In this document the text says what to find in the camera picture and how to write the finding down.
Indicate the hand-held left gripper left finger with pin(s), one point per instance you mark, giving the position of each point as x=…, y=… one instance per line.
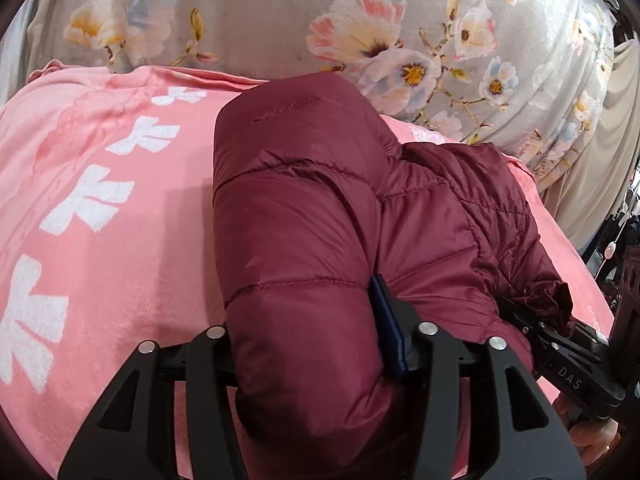
x=210, y=360

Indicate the maroon puffer jacket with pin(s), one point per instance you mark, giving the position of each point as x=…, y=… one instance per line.
x=300, y=220

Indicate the person's right hand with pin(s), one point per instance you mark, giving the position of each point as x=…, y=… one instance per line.
x=590, y=437

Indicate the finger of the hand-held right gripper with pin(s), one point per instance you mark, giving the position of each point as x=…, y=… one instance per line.
x=575, y=375
x=530, y=319

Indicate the pink printed blanket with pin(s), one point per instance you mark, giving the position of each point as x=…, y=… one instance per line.
x=125, y=240

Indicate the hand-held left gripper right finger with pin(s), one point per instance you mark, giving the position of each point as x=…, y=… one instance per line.
x=386, y=320

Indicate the beige curtain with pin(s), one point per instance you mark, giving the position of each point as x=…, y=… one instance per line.
x=590, y=185

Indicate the grey floral bedsheet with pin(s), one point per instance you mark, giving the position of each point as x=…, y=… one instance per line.
x=280, y=10

